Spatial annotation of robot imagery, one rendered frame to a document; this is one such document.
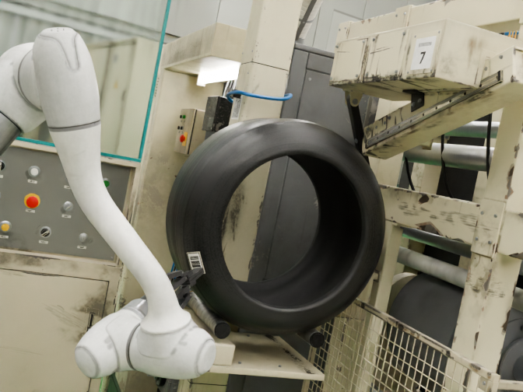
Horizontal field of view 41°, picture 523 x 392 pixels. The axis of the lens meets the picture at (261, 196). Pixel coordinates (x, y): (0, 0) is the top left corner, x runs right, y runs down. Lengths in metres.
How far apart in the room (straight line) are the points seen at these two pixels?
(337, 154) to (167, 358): 0.76
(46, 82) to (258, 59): 0.99
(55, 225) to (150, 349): 1.15
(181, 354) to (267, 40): 1.15
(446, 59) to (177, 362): 0.95
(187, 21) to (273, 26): 9.55
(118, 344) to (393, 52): 1.05
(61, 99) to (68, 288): 1.24
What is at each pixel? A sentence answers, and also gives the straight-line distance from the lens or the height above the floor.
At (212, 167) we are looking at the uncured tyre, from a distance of 1.78.
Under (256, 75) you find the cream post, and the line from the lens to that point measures 2.19.
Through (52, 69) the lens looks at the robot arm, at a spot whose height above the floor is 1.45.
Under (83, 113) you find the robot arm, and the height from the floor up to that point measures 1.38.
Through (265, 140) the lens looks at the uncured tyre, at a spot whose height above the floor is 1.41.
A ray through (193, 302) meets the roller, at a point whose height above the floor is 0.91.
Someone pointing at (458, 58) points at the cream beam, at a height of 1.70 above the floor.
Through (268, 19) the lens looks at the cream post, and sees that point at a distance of 2.22.
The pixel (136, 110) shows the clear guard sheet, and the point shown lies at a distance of 2.47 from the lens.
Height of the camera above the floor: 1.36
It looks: 3 degrees down
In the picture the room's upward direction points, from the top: 11 degrees clockwise
